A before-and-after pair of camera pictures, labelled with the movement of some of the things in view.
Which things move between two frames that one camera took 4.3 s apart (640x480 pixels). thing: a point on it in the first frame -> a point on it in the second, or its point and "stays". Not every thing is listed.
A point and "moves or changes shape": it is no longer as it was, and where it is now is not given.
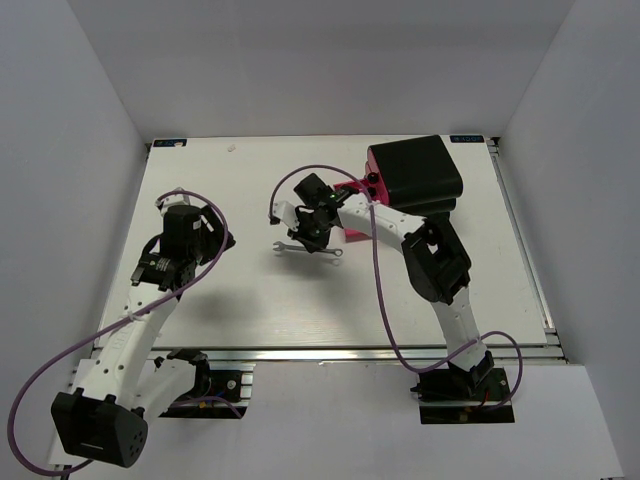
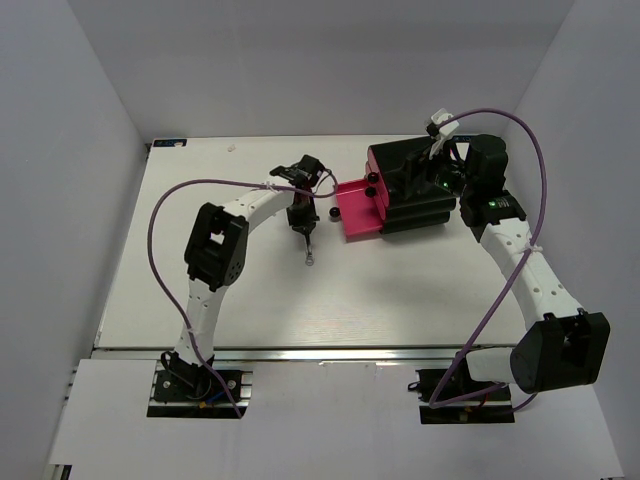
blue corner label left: (169, 143) stays
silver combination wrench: (283, 247) moves or changes shape
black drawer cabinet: (418, 175) stays
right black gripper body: (312, 230) -> (447, 173)
